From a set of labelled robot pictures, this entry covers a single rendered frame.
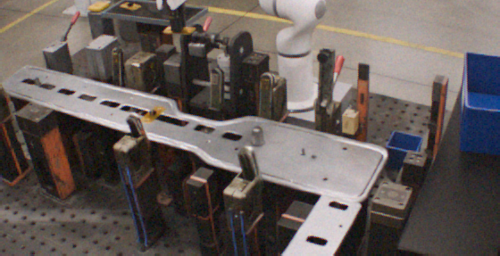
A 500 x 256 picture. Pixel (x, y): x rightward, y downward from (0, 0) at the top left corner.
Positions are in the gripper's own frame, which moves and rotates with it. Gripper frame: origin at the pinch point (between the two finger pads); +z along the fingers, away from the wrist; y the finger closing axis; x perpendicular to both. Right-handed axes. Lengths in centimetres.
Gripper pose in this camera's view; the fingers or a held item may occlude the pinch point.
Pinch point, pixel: (178, 21)
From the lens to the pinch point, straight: 151.0
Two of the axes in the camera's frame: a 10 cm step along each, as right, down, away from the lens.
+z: 0.9, 8.4, 5.3
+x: 9.3, 1.1, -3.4
